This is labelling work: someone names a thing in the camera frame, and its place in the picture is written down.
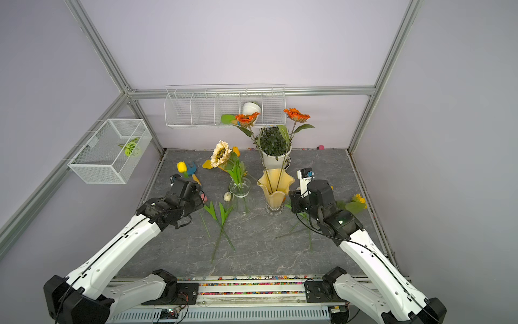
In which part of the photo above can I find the white tulip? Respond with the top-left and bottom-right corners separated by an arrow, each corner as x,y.
206,192 -> 236,262

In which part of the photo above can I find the yellow fluted vase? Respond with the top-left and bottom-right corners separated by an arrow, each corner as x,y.
257,168 -> 295,215

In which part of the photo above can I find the clear glass vase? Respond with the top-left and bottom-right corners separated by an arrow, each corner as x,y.
229,177 -> 252,214

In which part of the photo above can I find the cream gerbera flower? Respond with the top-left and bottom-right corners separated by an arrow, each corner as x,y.
209,140 -> 248,177

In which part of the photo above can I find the orange tulip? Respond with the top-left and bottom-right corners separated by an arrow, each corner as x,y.
230,147 -> 246,194

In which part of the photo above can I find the orange gerbera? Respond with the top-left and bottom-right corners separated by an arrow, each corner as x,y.
233,111 -> 276,193
274,108 -> 314,170

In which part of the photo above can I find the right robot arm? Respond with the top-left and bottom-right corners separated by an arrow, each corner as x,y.
289,178 -> 447,323

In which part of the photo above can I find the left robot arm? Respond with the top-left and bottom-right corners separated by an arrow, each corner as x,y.
43,174 -> 204,323

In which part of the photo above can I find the blue toy rake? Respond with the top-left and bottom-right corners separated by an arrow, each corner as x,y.
186,162 -> 202,186

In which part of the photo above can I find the yellow toy shovel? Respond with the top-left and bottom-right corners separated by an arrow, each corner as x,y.
202,160 -> 214,170

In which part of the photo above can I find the yellow gerbera right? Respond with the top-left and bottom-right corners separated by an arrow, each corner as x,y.
337,194 -> 368,215

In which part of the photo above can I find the potted green plant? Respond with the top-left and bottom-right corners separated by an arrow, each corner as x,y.
256,125 -> 291,170

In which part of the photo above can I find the green toy shovel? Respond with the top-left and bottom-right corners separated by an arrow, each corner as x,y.
221,114 -> 238,125

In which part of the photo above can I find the white empty pot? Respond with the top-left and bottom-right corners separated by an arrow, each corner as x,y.
241,102 -> 262,115

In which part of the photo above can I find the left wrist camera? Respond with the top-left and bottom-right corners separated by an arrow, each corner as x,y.
169,174 -> 181,186

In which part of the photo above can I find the small white wire basket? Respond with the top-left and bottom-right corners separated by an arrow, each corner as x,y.
67,118 -> 152,184

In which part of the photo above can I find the long white wire basket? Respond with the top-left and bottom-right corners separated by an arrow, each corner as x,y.
164,84 -> 287,128

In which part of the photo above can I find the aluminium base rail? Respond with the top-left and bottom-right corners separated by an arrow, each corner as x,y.
74,275 -> 426,324

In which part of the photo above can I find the aluminium frame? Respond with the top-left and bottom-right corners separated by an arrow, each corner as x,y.
1,1 -> 423,258

